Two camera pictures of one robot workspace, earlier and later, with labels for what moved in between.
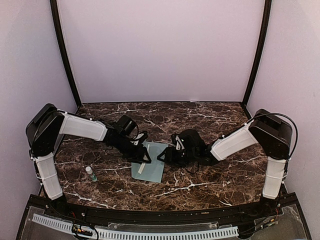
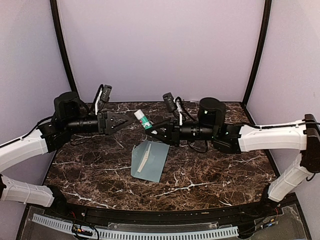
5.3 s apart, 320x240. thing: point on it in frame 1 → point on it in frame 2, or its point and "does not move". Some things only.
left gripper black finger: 148,156 → 119,119
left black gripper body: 132,154 → 102,123
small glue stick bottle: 89,171 → 144,121
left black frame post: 55,11 does not move
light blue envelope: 152,171 does not move
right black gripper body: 178,159 → 174,133
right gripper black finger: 161,154 → 163,126
